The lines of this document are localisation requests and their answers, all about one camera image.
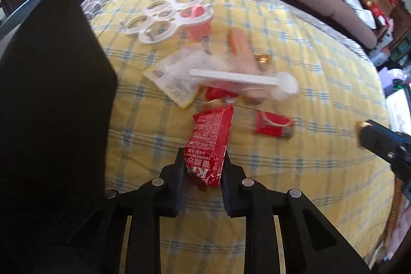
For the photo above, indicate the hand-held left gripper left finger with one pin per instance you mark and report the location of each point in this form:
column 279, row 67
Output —
column 175, row 184

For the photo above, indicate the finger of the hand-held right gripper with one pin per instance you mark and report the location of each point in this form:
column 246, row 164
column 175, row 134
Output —
column 372, row 136

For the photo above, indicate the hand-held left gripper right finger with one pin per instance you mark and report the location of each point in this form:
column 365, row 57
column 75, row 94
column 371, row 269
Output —
column 229, row 184

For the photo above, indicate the red ketchup packet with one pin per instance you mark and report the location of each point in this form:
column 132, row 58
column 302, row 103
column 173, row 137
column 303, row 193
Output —
column 210, row 136

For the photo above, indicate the white and yellow sauce packet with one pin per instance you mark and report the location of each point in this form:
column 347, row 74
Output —
column 173, row 84

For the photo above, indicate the black storage box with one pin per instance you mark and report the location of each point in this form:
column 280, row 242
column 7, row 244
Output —
column 48, row 100

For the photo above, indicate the pink plastic item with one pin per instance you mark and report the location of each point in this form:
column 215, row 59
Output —
column 197, row 31

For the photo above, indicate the small red flat packet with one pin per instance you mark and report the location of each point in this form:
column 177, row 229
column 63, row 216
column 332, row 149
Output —
column 273, row 128

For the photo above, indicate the red candy wrapper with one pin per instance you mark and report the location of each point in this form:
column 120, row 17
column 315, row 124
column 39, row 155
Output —
column 215, row 93

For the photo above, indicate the white plastic spoon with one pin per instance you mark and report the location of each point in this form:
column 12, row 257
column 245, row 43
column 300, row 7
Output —
column 231, row 77

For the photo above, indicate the clear plastic bag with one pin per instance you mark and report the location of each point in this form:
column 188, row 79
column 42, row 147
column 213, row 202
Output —
column 218, row 59

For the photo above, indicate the gold wrapped candy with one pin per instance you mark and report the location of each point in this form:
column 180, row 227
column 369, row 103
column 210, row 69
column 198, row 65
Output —
column 263, row 61

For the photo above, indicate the orange sausage stick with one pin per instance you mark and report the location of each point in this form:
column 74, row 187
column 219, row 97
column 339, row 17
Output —
column 237, row 43

